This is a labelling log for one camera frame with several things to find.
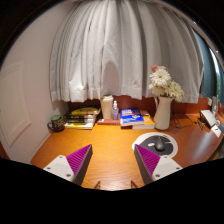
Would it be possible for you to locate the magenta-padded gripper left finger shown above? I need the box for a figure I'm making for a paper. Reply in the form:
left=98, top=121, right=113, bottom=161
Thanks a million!
left=43, top=143, right=94, bottom=187

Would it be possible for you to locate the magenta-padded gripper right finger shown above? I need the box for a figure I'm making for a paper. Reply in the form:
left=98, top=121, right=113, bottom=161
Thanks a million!
left=133, top=143, right=184, bottom=186

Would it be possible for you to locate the black computer mouse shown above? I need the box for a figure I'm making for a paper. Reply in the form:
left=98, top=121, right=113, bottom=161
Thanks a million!
left=153, top=136, right=167, bottom=152

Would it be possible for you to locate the white and grey mouse pad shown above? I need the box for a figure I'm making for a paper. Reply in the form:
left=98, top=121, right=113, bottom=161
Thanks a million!
left=131, top=131, right=179, bottom=158

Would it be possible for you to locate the dark green mug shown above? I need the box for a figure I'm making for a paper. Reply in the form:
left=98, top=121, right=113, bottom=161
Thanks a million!
left=47, top=114, right=66, bottom=133

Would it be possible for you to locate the yellow and white book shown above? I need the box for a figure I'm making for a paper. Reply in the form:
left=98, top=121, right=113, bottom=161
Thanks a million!
left=64, top=121, right=96, bottom=130

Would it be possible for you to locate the orange book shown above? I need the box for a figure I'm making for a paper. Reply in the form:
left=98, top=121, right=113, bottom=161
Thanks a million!
left=139, top=110, right=155, bottom=126

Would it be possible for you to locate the thick black book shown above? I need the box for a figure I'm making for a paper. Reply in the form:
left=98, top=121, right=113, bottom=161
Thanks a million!
left=64, top=117, right=98, bottom=125

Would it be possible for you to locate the white ceramic vase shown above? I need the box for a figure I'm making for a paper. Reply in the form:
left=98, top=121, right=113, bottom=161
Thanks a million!
left=153, top=96, right=175, bottom=131

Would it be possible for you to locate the thin black book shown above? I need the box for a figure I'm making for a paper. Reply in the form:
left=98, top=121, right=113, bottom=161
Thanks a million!
left=65, top=113, right=99, bottom=120

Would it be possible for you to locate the blue book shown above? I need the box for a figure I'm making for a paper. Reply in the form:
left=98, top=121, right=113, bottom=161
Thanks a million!
left=119, top=107, right=145, bottom=127

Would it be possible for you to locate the red book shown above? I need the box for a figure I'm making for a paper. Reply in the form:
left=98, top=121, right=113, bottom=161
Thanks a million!
left=96, top=117, right=121, bottom=126

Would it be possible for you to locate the white paper card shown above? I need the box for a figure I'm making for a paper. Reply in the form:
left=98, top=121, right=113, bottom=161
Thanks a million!
left=209, top=124, right=223, bottom=138

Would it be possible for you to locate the white flat device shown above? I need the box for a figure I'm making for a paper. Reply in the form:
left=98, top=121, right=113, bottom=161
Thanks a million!
left=199, top=109, right=218, bottom=129

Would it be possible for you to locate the clear sanitizer bottle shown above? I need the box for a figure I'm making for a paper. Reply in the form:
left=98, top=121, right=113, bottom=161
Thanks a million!
left=111, top=100, right=120, bottom=121

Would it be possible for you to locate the beige tumbler with lid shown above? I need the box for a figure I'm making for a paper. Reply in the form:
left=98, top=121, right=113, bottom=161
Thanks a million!
left=100, top=94, right=115, bottom=120

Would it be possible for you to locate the white flower bouquet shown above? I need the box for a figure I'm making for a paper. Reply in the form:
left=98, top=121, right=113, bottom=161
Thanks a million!
left=148, top=64, right=185, bottom=103

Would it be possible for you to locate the dark window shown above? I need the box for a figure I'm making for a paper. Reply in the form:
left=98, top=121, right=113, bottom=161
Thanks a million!
left=194, top=23, right=224, bottom=101

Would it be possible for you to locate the white curtain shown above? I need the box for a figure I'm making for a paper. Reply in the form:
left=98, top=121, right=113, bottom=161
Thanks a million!
left=49, top=0, right=205, bottom=104

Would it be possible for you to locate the black cable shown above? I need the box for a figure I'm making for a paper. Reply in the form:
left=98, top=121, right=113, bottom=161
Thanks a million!
left=170, top=103, right=201, bottom=129

